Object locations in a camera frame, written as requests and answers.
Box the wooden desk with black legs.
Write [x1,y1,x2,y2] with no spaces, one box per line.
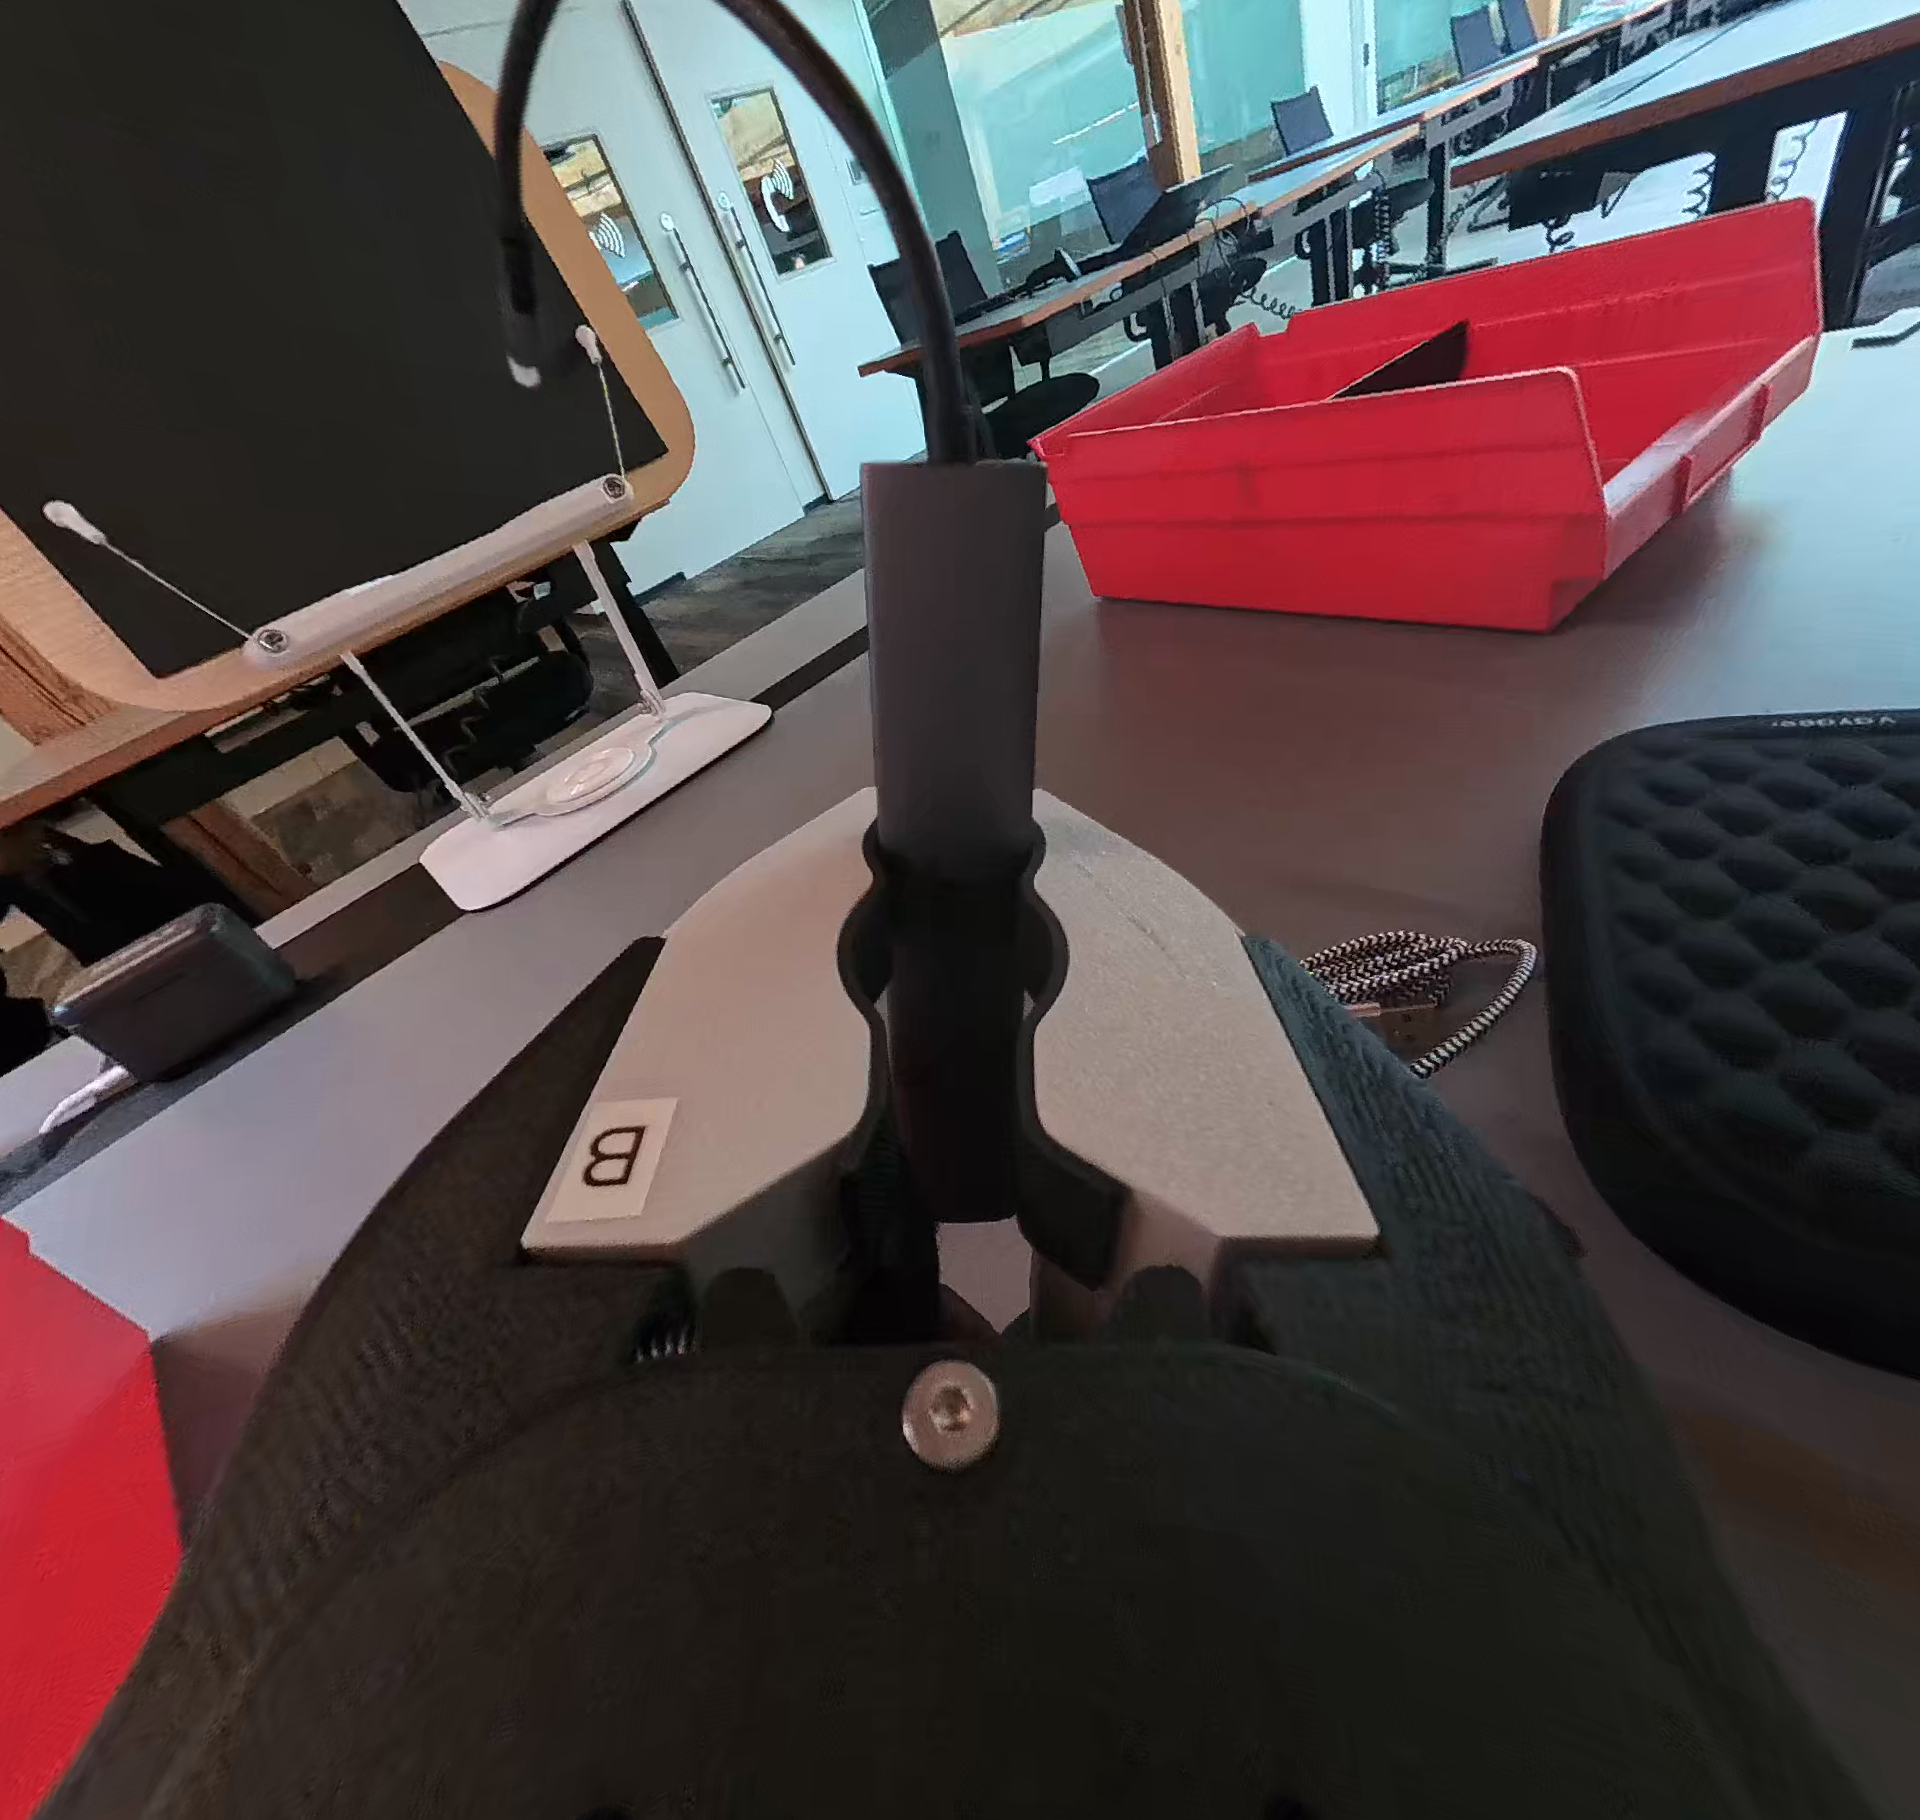
[0,499,677,922]

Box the wooden support post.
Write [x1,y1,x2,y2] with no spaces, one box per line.
[1112,0,1202,187]

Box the red bin with black divider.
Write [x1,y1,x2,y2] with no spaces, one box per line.
[1031,197,1823,634]

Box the row of office desks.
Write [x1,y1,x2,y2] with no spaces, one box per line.
[859,0,1920,420]

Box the small grey box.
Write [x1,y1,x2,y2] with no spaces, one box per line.
[52,901,298,1084]

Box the black white braided cable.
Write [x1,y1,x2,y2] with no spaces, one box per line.
[1303,930,1538,1076]

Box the black board with wooden frame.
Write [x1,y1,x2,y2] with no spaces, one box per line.
[0,0,699,718]

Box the white board stand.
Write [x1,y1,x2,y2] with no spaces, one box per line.
[44,324,773,910]

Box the white door with window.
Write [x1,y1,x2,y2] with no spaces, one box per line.
[451,0,829,623]
[623,0,934,509]

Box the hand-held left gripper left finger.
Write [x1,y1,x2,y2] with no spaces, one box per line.
[520,783,901,1266]

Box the black honeycomb cushion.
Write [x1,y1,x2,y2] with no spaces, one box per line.
[1543,710,1920,1379]

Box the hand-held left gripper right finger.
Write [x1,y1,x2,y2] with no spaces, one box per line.
[1022,783,1383,1290]

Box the red storage bin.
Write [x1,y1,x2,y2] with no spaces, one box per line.
[0,1220,183,1808]

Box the black hub cable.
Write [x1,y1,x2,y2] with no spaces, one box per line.
[492,0,1005,470]

